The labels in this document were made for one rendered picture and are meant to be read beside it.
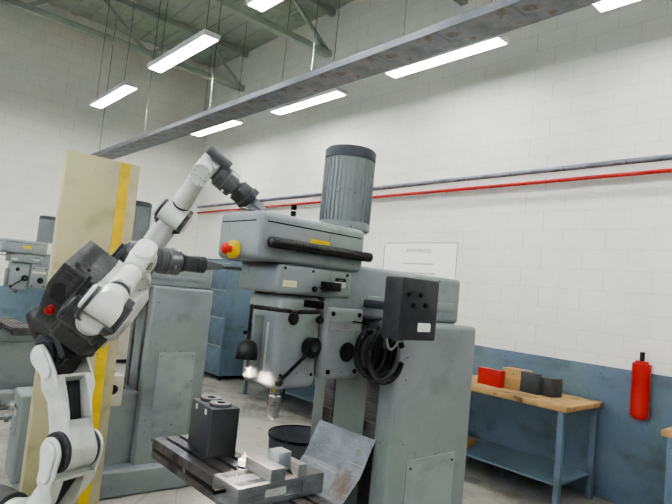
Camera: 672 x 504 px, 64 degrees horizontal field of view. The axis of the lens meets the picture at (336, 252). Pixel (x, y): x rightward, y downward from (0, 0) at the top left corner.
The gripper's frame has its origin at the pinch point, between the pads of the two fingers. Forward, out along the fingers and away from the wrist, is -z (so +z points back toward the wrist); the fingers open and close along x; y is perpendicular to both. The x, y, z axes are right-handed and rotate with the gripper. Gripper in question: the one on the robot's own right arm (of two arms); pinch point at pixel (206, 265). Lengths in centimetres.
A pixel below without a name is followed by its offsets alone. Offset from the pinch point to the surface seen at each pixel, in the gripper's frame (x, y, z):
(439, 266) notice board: 242, -37, -443
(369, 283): -26, 0, -55
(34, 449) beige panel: 156, 106, 6
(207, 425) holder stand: 22, 62, -20
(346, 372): -27, 33, -46
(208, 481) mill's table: 3, 77, -12
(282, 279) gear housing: -27.1, 2.3, -13.2
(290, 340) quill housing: -25.2, 22.3, -20.6
